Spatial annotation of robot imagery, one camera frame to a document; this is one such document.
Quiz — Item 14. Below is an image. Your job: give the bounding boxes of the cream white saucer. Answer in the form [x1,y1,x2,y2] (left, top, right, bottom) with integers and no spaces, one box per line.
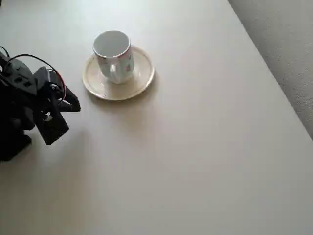
[82,45,156,101]

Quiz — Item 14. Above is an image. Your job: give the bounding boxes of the thin black cable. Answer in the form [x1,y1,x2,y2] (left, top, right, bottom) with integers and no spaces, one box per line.
[8,54,58,73]

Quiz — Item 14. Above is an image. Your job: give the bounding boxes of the red cable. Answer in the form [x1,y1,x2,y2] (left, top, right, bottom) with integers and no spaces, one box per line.
[52,68,68,101]

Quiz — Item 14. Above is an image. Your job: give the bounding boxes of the white patterned mug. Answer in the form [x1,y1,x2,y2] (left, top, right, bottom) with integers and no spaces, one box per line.
[92,30,134,85]

